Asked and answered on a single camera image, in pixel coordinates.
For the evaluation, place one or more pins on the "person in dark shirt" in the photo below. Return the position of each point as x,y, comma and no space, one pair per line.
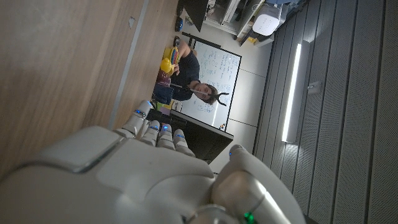
188,70

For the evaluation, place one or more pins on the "black computer monitor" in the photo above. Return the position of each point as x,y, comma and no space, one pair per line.
202,138

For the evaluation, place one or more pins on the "blue round object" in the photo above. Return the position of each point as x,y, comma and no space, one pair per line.
178,24

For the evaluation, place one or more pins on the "whiteboard with black frame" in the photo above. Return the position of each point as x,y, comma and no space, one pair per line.
219,68

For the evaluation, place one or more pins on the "long ceiling light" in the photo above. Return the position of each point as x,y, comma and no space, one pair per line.
292,93

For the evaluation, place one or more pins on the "white perforated device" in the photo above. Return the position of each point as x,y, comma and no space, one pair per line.
267,19

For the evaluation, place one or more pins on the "grey ceiling plate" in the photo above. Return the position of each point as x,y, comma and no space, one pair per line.
314,87

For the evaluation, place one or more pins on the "grabber stick with black claw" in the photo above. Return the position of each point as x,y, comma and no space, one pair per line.
202,92

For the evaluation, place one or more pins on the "yellow toy lemon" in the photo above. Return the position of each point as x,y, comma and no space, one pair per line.
166,66

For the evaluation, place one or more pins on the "black round object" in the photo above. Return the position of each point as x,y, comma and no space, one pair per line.
177,41

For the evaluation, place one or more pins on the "dark red can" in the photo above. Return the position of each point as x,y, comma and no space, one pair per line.
163,78

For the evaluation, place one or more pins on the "white shelf cabinet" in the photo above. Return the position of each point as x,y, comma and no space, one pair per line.
228,14

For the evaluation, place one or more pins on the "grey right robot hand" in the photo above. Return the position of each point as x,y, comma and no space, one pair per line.
133,183

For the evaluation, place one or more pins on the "colourful stacking cups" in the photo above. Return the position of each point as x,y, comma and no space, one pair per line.
175,56

